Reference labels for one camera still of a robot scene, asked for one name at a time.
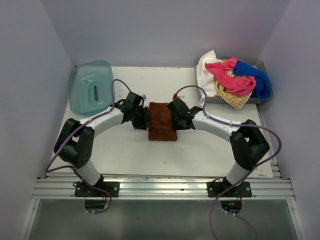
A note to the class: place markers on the blue towel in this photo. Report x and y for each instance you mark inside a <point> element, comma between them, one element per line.
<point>262,88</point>

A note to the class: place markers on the white towel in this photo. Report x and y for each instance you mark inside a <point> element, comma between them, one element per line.
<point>205,80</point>

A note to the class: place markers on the aluminium mounting rail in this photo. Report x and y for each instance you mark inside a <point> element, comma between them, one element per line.
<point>63,187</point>

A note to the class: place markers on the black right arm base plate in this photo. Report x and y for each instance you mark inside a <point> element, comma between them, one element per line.
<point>215,188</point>

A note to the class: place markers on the metal tray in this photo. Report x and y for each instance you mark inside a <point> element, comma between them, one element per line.
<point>255,66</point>

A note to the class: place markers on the pink towel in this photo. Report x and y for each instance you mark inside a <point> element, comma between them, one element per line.
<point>237,88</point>

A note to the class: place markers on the teal translucent plastic bin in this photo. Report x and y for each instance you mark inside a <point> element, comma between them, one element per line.
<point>90,88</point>

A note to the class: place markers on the brown microfiber towel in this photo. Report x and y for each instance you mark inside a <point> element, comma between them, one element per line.
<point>161,122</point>

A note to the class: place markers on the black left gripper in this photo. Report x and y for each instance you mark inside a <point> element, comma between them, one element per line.
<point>145,122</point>

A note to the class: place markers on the yellow striped towel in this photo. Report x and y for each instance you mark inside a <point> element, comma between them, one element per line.
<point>232,99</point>

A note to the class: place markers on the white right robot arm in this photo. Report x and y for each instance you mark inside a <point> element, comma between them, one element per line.
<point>247,142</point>

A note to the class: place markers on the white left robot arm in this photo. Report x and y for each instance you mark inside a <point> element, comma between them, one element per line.
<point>76,139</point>

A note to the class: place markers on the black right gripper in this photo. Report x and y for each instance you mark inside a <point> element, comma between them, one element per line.
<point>176,127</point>

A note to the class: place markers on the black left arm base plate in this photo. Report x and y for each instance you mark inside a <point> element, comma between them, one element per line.
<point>105,189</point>

